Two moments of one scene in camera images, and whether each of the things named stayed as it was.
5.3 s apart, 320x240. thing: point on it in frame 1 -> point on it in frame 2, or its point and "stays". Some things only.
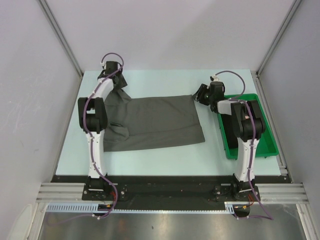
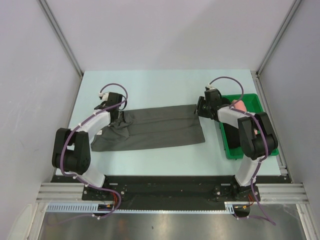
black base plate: [138, 193] stays
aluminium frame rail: [60, 192] stays
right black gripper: [199, 95] -> [199, 110]
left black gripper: [122, 83] -> [116, 121]
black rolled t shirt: [232, 139] stays
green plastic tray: [266, 146] stays
